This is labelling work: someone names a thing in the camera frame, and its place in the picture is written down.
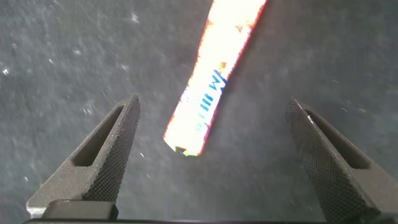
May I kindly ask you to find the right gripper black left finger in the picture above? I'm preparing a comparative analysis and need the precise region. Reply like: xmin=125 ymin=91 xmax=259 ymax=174
xmin=25 ymin=93 xmax=141 ymax=219

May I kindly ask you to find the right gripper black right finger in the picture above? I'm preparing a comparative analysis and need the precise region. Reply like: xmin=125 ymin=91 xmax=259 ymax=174
xmin=285 ymin=97 xmax=398 ymax=223

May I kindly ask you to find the red Hi-Chew candy pack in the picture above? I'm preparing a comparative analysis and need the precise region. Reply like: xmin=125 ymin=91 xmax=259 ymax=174
xmin=162 ymin=0 xmax=268 ymax=157

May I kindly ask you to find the black tablecloth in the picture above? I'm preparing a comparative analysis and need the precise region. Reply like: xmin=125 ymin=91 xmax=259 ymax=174
xmin=0 ymin=0 xmax=398 ymax=222

